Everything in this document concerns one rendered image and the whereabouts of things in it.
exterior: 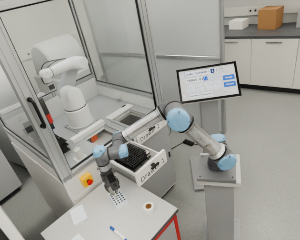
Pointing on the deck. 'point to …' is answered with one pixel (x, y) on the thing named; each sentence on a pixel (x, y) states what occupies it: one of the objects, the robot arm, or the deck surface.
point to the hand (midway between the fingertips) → (115, 193)
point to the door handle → (37, 112)
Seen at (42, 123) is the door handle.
